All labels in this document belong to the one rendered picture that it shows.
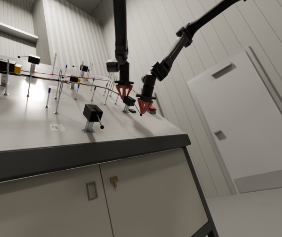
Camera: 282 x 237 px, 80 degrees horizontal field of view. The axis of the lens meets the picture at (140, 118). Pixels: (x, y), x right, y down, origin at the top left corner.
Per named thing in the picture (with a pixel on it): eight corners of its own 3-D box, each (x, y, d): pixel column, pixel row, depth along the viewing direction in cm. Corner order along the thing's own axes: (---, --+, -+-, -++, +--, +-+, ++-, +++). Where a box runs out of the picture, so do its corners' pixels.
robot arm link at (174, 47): (185, 23, 103) (195, 39, 107) (177, 29, 108) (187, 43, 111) (155, 62, 81) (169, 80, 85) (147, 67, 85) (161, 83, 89)
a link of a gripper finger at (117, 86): (115, 98, 98) (115, 82, 97) (123, 98, 103) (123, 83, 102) (124, 98, 94) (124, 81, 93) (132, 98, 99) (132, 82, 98)
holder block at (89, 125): (92, 144, 59) (99, 120, 56) (79, 126, 67) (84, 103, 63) (103, 143, 62) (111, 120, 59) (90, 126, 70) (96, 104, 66)
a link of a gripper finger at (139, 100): (134, 112, 91) (138, 95, 89) (142, 111, 97) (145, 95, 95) (144, 115, 88) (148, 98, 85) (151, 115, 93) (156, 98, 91)
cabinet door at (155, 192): (210, 220, 87) (183, 147, 99) (127, 296, 50) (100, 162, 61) (205, 220, 89) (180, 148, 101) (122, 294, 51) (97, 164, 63)
